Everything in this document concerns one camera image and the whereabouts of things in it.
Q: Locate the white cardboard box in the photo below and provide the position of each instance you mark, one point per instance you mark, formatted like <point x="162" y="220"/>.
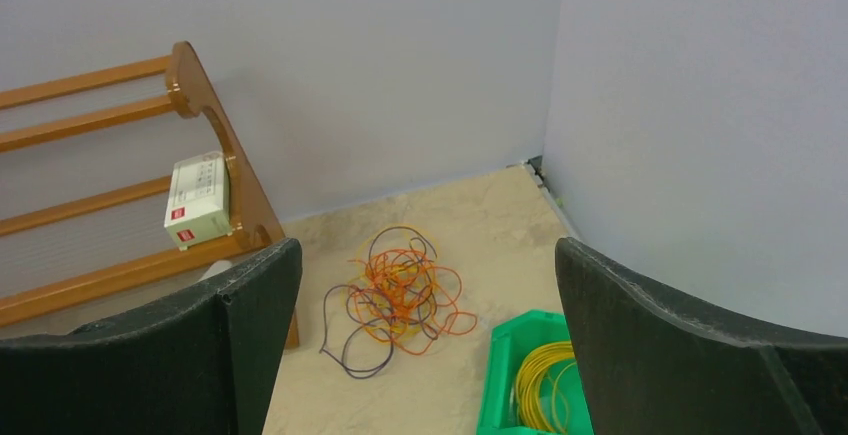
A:
<point x="197" y="208"/>

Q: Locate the white stapler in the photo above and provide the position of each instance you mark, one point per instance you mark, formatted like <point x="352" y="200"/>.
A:
<point x="215" y="268"/>

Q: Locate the wooden shelf rack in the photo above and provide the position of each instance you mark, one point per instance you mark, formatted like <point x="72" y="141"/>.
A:
<point x="190" y="94"/>

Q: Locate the green plastic bin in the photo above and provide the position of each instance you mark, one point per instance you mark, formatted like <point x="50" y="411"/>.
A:
<point x="532" y="383"/>

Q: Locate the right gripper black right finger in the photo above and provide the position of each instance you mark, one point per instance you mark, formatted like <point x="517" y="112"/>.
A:
<point x="655" y="360"/>

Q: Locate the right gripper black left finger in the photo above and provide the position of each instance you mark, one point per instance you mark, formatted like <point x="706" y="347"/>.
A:
<point x="202" y="360"/>

